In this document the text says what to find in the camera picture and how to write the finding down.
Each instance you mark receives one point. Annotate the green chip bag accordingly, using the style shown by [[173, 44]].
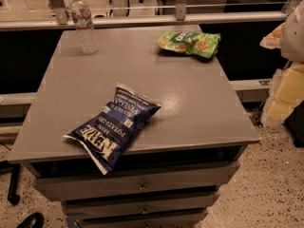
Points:
[[190, 43]]

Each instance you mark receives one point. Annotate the blue kettle chip bag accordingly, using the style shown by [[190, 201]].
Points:
[[106, 136]]

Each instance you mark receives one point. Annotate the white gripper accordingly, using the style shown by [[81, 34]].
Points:
[[294, 40]]

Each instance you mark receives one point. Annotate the black chair leg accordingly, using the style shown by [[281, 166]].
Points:
[[13, 198]]

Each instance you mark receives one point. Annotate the bottom grey drawer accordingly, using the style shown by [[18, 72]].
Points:
[[148, 221]]

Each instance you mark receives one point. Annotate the clear plastic water bottle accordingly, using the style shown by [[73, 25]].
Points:
[[82, 19]]

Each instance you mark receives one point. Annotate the top grey drawer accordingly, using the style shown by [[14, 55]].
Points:
[[138, 181]]

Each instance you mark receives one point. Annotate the grey metal railing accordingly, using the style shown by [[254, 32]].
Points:
[[55, 14]]

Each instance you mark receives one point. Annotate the grey drawer cabinet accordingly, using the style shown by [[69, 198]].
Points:
[[201, 119]]

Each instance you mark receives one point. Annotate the grey drawer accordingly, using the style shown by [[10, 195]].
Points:
[[141, 206], [138, 181], [148, 221]]

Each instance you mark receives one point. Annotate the middle grey drawer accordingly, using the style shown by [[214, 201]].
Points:
[[141, 206]]

